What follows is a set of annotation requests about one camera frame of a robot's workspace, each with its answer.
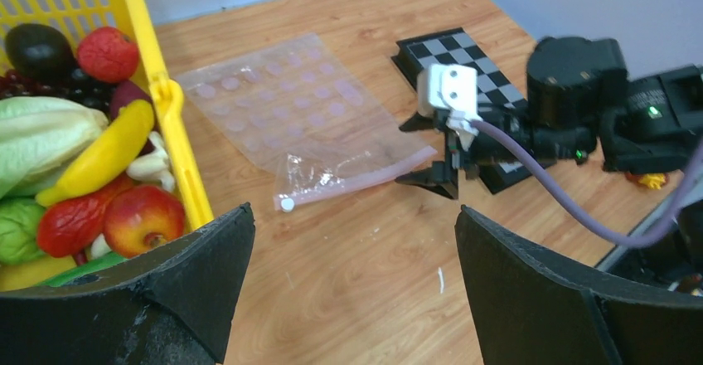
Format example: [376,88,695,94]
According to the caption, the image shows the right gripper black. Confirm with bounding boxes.
[395,105,555,200]

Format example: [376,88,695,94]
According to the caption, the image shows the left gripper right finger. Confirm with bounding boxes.
[455,207,702,364]

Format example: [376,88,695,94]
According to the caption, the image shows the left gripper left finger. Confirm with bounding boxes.
[1,203,255,364]

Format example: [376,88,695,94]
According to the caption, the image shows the clear zip top bag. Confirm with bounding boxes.
[177,33,435,212]

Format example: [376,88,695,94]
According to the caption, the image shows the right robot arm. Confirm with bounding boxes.
[393,28,702,199]

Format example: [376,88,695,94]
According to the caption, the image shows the red yellow apple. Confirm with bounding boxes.
[104,185,186,258]

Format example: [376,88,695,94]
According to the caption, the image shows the black white checkerboard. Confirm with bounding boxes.
[391,27,531,195]

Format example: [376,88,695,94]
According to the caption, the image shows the red pepper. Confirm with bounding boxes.
[36,173,134,258]

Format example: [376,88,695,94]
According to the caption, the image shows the white garlic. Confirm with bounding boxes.
[126,131,176,193]

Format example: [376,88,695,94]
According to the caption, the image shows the yellow banana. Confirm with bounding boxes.
[35,100,155,207]

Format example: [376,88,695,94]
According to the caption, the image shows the orange yellow toy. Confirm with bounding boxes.
[624,172,669,190]

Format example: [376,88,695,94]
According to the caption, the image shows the green vegetable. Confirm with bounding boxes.
[1,197,46,265]

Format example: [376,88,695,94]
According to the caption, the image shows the green lettuce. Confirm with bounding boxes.
[1,96,109,197]

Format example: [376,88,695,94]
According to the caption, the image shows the dark red grapes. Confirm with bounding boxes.
[1,67,117,114]

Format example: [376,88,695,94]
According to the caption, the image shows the red strawberry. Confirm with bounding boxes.
[75,27,140,84]

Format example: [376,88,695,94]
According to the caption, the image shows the dark avocado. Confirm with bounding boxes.
[4,23,77,82]

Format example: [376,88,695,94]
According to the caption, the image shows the yellow plastic basket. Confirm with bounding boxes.
[1,0,214,230]

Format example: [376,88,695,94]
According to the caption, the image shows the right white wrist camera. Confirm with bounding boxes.
[416,64,482,151]

